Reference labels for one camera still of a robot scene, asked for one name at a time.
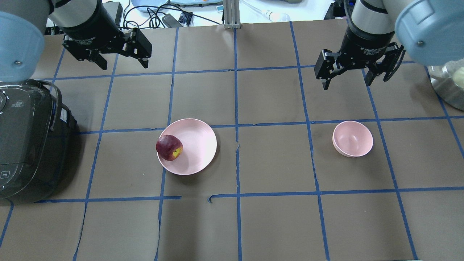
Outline light bulb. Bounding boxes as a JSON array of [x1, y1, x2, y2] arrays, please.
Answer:
[[240, 0, 291, 22]]

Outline pink bowl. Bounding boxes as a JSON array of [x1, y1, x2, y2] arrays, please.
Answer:
[[332, 121, 373, 158]]

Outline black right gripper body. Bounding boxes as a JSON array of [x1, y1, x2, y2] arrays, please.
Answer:
[[337, 29, 394, 71]]

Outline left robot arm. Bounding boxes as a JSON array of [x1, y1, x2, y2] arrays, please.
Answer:
[[0, 0, 152, 82]]

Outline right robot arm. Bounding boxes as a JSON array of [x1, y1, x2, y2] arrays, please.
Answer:
[[314, 0, 464, 90]]

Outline white steamed bun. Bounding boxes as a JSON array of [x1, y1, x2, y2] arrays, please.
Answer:
[[452, 67, 464, 89]]

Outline red apple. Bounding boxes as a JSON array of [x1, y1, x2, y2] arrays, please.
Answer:
[[156, 135, 183, 161]]

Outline dark grey rice cooker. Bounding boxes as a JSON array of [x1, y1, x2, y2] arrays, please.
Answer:
[[0, 79, 77, 206]]

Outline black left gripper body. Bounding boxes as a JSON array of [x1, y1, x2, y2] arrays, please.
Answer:
[[62, 22, 129, 61]]

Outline blue plate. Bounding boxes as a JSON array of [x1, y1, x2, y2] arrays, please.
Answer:
[[131, 0, 170, 13]]

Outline black power adapter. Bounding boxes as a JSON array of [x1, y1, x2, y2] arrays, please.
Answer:
[[161, 14, 183, 28]]

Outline aluminium frame post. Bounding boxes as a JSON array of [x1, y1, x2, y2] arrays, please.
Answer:
[[223, 0, 241, 29]]

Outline pink plate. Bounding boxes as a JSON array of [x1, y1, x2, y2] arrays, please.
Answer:
[[157, 118, 217, 175]]

